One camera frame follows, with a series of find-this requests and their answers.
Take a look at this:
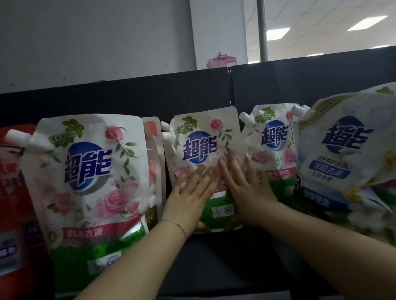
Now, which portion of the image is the thin chain bracelet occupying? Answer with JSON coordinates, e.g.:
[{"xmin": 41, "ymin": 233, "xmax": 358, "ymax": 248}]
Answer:
[{"xmin": 161, "ymin": 215, "xmax": 188, "ymax": 242}]

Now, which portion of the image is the dark metal shelf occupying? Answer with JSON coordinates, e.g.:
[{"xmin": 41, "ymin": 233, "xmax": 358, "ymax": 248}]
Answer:
[{"xmin": 0, "ymin": 41, "xmax": 396, "ymax": 300}]

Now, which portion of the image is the grey vertical pole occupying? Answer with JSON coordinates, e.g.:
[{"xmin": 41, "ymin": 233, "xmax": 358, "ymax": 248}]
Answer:
[{"xmin": 252, "ymin": 0, "xmax": 276, "ymax": 62}]

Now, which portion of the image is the pink bagged item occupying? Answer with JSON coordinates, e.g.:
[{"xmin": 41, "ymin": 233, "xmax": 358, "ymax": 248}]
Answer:
[{"xmin": 206, "ymin": 49, "xmax": 238, "ymax": 69}]

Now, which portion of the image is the person's left hand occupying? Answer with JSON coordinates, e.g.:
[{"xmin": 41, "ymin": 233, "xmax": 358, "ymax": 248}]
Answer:
[{"xmin": 154, "ymin": 161, "xmax": 229, "ymax": 239}]

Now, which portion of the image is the person's left forearm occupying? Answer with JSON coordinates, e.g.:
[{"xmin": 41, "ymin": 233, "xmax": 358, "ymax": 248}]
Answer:
[{"xmin": 15, "ymin": 215, "xmax": 196, "ymax": 300}]

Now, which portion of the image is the person's right hand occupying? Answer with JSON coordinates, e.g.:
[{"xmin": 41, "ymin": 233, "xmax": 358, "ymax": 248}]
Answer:
[{"xmin": 214, "ymin": 145, "xmax": 283, "ymax": 233}]

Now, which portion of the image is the person's right forearm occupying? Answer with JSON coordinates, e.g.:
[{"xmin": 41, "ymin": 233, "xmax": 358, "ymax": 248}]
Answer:
[{"xmin": 260, "ymin": 187, "xmax": 396, "ymax": 300}]

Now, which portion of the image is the white blue Chaoneng pouch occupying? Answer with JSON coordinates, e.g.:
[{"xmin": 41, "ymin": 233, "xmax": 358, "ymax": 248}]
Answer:
[{"xmin": 286, "ymin": 89, "xmax": 396, "ymax": 262}]

